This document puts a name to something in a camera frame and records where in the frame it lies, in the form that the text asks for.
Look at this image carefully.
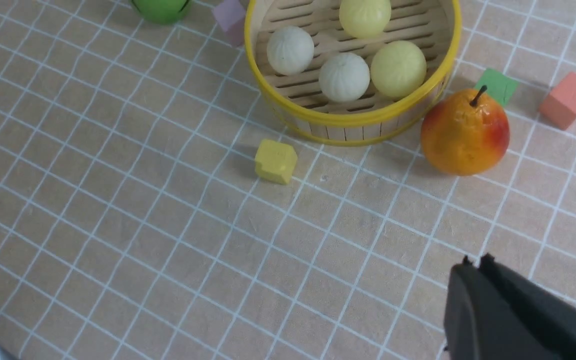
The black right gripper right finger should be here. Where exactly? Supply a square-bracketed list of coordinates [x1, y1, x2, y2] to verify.
[478, 253, 576, 360]

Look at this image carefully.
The bamboo steamer tray yellow rim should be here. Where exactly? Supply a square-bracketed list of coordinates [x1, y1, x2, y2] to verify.
[244, 0, 462, 146]

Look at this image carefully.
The purple foam cube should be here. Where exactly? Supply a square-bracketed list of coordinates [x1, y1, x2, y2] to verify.
[212, 0, 246, 47]

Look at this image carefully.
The yellow bun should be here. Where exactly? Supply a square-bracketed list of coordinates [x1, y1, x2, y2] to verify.
[370, 40, 427, 99]
[339, 0, 392, 39]

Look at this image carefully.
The green foam cube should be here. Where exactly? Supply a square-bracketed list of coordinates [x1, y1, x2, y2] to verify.
[474, 68, 519, 108]

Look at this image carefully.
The yellow foam cube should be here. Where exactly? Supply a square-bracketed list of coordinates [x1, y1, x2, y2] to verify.
[254, 139, 298, 186]

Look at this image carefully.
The orange red toy pear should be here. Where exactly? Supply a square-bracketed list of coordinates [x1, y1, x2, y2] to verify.
[420, 84, 511, 177]

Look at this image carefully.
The yellow bun back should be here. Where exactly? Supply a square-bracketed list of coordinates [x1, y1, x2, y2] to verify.
[339, 0, 392, 39]

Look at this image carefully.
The yellow bun front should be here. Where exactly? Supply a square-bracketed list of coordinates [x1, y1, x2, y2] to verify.
[370, 40, 427, 99]

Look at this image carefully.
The white bun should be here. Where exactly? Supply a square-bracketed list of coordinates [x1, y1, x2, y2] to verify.
[318, 52, 371, 103]
[266, 25, 314, 76]

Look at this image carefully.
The white bun front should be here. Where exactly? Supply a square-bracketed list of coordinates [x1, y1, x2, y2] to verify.
[318, 52, 371, 103]

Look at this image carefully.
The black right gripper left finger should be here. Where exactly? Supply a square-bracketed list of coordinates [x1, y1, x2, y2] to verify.
[443, 256, 560, 360]

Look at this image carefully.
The checkered orange tablecloth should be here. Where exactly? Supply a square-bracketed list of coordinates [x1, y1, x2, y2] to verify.
[0, 0, 576, 360]

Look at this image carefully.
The green toy watermelon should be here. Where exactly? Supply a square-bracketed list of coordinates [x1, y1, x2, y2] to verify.
[129, 0, 191, 25]

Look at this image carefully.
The salmon foam cube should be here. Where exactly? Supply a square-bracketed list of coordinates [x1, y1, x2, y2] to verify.
[538, 71, 576, 131]

